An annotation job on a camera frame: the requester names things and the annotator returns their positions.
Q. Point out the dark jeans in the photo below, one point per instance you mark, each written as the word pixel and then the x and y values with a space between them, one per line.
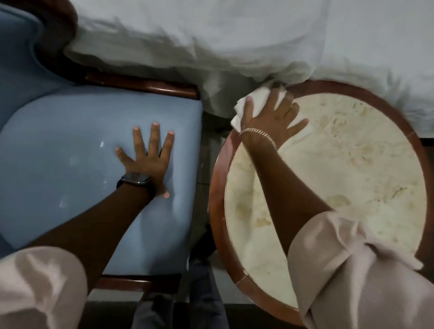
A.
pixel 203 298

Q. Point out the white bed duvet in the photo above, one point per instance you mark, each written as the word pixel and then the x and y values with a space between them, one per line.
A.
pixel 254 37

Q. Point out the person's right forearm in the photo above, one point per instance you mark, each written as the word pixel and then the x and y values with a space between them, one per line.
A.
pixel 284 186

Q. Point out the blue upholstered wooden armchair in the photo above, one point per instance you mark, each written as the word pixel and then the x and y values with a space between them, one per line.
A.
pixel 67 152

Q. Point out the person's right thumb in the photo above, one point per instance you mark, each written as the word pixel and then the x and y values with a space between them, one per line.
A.
pixel 249 106

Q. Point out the person's left forearm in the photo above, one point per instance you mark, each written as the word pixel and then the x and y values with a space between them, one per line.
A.
pixel 98 227

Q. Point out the white wiping cloth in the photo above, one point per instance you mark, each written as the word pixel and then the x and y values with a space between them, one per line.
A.
pixel 262 95

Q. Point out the black smart watch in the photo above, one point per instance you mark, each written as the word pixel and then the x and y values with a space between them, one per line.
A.
pixel 135 179

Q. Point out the light pink shirt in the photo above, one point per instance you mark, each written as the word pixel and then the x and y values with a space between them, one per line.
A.
pixel 356 281

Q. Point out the person's left hand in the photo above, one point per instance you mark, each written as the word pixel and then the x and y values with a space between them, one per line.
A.
pixel 149 162

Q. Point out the person's left thumb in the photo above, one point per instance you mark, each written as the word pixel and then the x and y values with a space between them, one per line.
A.
pixel 165 191

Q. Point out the person's left middle finger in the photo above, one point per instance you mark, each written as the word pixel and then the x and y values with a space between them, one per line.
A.
pixel 154 139

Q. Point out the person's left little finger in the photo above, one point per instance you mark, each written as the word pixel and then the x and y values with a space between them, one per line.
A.
pixel 122 154

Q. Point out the person's right middle finger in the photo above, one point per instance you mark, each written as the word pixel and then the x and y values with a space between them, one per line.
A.
pixel 287 101

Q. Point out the round marble wood-rimmed table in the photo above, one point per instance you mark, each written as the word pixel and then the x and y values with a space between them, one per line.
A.
pixel 366 176

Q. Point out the person's right little finger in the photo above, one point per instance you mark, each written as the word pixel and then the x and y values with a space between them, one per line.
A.
pixel 300 124

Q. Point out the person's right hand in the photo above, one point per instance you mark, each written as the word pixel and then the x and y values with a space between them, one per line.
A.
pixel 268 120

